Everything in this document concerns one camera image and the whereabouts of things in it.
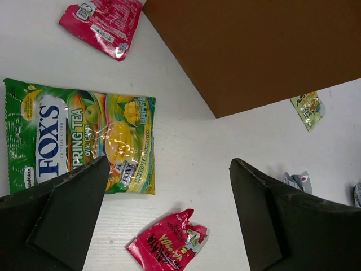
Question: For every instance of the silver blue snack packet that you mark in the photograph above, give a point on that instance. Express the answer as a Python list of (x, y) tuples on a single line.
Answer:
[(357, 194)]

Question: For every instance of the brown paper bag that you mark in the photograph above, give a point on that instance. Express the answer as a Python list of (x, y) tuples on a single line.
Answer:
[(242, 55)]

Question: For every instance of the green yellow snack packet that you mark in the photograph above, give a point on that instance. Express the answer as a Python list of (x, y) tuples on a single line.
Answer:
[(310, 109)]

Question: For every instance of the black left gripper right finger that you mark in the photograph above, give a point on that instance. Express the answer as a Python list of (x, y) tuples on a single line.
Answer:
[(285, 228)]

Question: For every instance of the silver grey snack packet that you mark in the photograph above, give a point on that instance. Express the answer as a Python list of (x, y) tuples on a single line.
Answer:
[(298, 181)]

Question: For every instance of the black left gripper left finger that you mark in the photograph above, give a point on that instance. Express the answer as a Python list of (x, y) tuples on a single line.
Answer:
[(50, 226)]

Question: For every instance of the green Fox's candy bag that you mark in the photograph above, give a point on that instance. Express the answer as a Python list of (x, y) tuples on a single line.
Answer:
[(52, 131)]

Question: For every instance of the red pink snack packet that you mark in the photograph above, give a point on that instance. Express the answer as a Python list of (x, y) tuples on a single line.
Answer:
[(169, 244)]

